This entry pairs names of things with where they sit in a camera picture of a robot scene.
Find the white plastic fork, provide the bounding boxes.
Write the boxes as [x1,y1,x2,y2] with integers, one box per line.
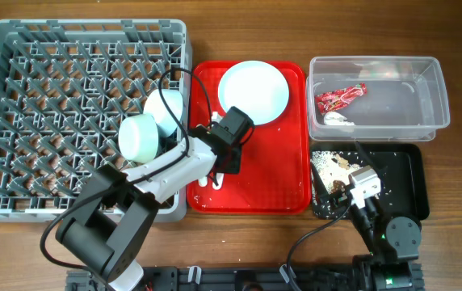
[212,173,225,190]

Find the grey dishwasher rack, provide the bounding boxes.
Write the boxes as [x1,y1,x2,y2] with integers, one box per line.
[0,19,192,222]

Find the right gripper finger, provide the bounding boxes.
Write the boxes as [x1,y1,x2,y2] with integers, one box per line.
[310,163,329,198]
[355,141,387,174]

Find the food scraps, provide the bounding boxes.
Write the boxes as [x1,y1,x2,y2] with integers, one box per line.
[311,151,360,193]

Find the red snack wrapper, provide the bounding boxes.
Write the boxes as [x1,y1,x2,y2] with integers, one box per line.
[315,82,368,115]

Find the red plastic tray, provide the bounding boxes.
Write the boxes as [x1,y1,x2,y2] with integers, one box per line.
[187,61,311,215]

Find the white plastic spoon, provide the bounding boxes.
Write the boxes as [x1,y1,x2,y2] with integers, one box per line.
[198,176,208,188]

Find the mint green bowl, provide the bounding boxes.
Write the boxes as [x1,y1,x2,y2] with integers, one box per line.
[118,113,159,163]

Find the black plastic tray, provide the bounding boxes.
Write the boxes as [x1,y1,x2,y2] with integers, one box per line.
[310,142,430,221]

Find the white tissue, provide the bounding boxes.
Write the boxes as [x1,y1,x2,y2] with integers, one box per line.
[323,112,355,126]

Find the light blue bowl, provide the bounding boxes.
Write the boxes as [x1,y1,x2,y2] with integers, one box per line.
[143,89,183,137]

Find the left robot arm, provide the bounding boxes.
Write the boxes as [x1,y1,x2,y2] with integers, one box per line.
[56,107,254,290]

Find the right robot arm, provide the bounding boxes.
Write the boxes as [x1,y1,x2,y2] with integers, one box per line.
[310,141,430,290]

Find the clear plastic bin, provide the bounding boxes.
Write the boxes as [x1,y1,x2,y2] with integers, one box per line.
[307,56,451,141]

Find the light blue plate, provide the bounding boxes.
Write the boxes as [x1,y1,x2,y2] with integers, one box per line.
[217,61,289,125]

